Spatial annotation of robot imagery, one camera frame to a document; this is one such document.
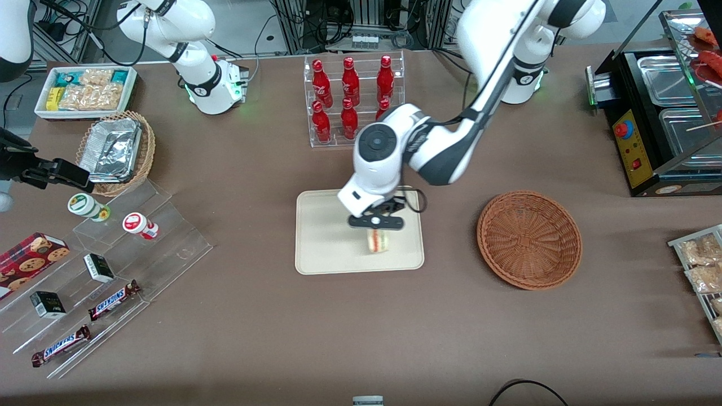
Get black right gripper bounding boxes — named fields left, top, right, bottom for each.
left=0, top=129, right=95, bottom=193

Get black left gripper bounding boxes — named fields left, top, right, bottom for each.
left=369, top=195, right=408, bottom=218

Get triangle sandwich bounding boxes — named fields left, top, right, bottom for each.
left=367, top=228, right=391, bottom=254

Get cream plastic tray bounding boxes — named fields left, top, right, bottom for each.
left=295, top=189, right=425, bottom=276

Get light wicker basket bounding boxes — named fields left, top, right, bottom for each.
left=76, top=111, right=156, bottom=197

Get brown wicker basket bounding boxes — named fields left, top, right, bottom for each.
left=477, top=191, right=583, bottom=291

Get tray of packaged snacks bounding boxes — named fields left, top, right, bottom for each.
left=667, top=224, right=722, bottom=346

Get green lid yogurt bottle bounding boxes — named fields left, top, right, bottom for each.
left=68, top=193, right=111, bottom=222

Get silver foil container stack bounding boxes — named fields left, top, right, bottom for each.
left=79, top=118, right=142, bottom=184

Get white rectangular snack bin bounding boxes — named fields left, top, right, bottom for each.
left=35, top=66, right=138, bottom=121

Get red lid yogurt bottle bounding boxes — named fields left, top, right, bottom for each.
left=122, top=212, right=159, bottom=240

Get large clear cracker bag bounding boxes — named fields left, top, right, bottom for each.
left=58, top=83, right=124, bottom=111

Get clear acrylic bottle rack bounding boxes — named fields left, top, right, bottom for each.
left=303, top=51, right=406, bottom=148

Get small black box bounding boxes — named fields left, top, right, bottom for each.
left=83, top=253, right=115, bottom=283
left=30, top=291, right=67, bottom=319

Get red plaid cookie box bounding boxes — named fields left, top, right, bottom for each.
left=0, top=232, right=71, bottom=299

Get clear acrylic step display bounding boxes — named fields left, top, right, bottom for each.
left=0, top=179, right=214, bottom=379

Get Snickers chocolate bar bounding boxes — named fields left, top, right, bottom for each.
left=88, top=280, right=142, bottom=322
left=31, top=325, right=91, bottom=368

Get black food warmer case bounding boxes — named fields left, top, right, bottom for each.
left=585, top=0, right=722, bottom=198

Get steel food pan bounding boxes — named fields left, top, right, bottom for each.
left=637, top=55, right=698, bottom=107
left=659, top=107, right=722, bottom=170

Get clear bag of pastries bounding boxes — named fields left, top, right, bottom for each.
left=685, top=265, right=722, bottom=294
left=679, top=236, right=722, bottom=267

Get red sausage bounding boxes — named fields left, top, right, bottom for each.
left=697, top=51, right=722, bottom=85

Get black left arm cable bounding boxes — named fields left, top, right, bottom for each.
left=395, top=0, right=542, bottom=214

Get black cable loop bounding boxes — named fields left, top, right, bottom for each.
left=488, top=379, right=570, bottom=406

